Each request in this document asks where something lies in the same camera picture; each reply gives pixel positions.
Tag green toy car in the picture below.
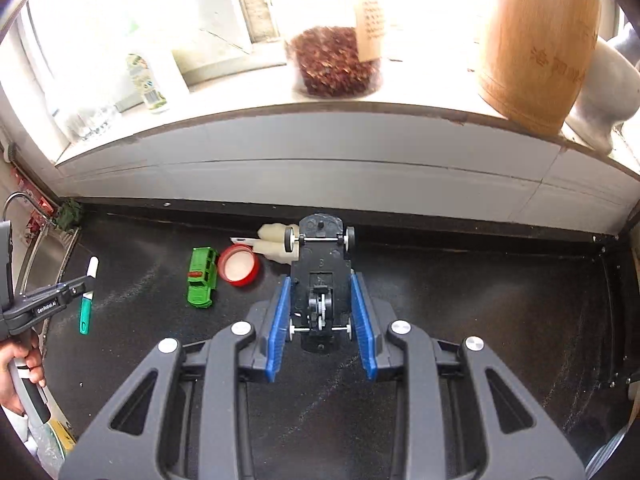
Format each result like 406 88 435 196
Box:
186 247 220 309

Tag red packet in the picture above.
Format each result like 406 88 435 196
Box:
15 170 57 233

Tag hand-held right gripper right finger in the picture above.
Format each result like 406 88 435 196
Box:
350 271 587 480

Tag grey kettle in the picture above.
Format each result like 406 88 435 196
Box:
565 35 640 157

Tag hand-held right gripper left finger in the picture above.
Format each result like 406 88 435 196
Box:
59 275 293 480

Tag red jar lid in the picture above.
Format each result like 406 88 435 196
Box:
219 245 261 288

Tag white sponge brush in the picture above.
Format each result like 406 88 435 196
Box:
230 222 301 264

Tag black toy car chassis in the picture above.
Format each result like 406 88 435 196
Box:
285 212 369 354

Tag clear glass cups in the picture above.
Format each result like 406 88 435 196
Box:
54 104 122 142

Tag green and white marker pen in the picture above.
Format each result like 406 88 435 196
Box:
79 256 100 336

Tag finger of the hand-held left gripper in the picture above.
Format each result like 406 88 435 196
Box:
0 275 97 331

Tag green cloth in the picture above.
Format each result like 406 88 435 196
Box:
56 200 84 229

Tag chrome faucet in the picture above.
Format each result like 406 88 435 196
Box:
2 192 47 222

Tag steel sink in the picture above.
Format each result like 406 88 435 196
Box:
20 225 81 353

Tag person's left hand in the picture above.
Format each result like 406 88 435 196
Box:
0 330 48 416

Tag green labelled bottle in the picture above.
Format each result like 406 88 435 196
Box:
125 52 169 114

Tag wooden container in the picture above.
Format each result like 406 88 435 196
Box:
472 0 602 137

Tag jar of red dried bits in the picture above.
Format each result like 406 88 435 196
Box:
287 25 383 98

